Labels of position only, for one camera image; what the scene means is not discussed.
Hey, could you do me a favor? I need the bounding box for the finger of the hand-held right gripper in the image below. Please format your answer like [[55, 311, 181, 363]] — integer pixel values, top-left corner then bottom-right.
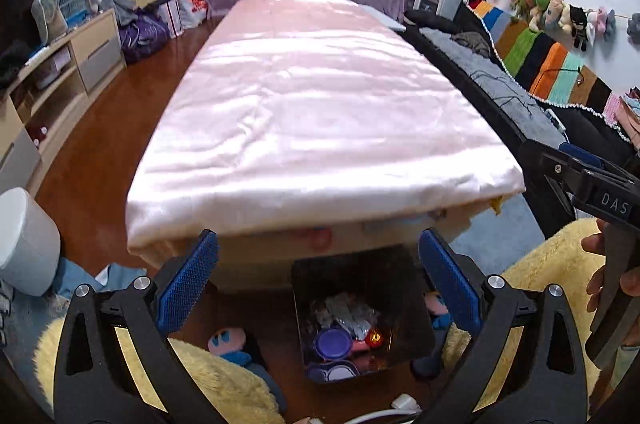
[[558, 142, 637, 181], [519, 139, 587, 206]]

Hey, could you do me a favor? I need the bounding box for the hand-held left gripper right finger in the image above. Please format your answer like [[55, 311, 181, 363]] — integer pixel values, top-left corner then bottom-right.
[[414, 228, 592, 424]]

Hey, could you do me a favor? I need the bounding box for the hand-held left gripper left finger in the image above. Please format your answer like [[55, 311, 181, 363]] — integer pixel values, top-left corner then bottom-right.
[[52, 230, 226, 424]]

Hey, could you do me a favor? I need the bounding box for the black trash bin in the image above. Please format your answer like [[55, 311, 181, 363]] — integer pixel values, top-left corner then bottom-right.
[[291, 245, 437, 386]]

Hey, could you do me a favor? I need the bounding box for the silver foil wrapper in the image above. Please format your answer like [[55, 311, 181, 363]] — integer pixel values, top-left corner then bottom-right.
[[310, 293, 382, 341]]

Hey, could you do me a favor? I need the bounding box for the purple round lid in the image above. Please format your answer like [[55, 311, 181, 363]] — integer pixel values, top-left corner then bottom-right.
[[314, 328, 354, 361]]

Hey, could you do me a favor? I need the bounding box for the person's right hand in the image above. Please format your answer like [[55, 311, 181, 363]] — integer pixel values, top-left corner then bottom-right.
[[581, 231, 640, 312]]

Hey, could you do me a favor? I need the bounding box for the black sofa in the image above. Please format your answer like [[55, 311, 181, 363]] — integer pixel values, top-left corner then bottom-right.
[[401, 8, 640, 217]]

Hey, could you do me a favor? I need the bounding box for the white power strip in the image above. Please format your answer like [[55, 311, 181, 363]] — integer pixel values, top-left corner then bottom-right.
[[544, 108, 569, 136]]

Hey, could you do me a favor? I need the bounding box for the pink folded cloth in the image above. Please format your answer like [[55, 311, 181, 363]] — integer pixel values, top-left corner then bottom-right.
[[604, 85, 640, 151]]

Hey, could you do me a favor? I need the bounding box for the blue cloth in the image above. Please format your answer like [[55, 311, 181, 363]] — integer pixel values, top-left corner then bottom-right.
[[54, 258, 148, 301]]

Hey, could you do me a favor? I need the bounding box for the blue grey carpet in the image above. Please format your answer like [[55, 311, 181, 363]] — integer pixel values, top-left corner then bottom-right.
[[447, 193, 547, 266]]

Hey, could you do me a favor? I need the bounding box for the pink and blue plush toy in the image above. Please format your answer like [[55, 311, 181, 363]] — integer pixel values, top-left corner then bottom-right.
[[207, 327, 289, 413]]

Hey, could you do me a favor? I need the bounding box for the grey fluffy blanket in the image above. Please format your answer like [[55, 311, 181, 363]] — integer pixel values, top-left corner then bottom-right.
[[419, 25, 572, 151]]

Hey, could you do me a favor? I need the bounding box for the yellow fluffy rug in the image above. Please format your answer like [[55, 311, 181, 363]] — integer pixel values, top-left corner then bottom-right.
[[34, 218, 640, 424]]

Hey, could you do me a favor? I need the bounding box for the striped colourful crochet blanket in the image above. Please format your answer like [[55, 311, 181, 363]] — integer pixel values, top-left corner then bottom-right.
[[471, 0, 614, 111]]

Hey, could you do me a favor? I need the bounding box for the white power plug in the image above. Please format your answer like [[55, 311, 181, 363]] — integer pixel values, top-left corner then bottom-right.
[[389, 393, 422, 416]]

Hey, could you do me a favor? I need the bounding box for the grey crumpled cloth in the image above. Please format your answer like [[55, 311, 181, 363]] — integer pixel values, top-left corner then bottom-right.
[[451, 31, 494, 56]]

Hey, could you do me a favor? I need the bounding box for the row of plush toys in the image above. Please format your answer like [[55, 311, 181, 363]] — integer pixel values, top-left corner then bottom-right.
[[461, 0, 619, 51]]

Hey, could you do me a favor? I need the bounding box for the white cylindrical bin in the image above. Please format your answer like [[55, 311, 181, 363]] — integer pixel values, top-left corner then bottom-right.
[[0, 187, 62, 298]]

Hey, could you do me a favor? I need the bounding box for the black cushion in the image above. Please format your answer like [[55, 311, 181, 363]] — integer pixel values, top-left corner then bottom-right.
[[403, 8, 459, 33]]

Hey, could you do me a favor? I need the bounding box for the pink satin table cover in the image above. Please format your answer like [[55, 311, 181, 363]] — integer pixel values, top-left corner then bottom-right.
[[125, 0, 527, 256]]

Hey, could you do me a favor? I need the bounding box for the purple bag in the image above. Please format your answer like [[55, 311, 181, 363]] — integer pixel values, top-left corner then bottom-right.
[[117, 10, 172, 64]]

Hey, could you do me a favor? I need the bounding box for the wooden television cabinet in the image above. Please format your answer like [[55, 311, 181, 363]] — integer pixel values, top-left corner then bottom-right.
[[0, 8, 127, 201]]

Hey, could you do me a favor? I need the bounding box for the red and white shopping bag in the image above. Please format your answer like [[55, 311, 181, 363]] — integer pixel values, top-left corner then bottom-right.
[[176, 0, 209, 31]]

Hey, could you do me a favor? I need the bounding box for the pile of clothes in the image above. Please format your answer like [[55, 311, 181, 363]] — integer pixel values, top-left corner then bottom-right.
[[0, 40, 37, 91]]

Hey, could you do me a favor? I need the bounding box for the pet carrier with grey cloth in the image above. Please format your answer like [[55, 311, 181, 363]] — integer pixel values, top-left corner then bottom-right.
[[30, 0, 104, 41]]

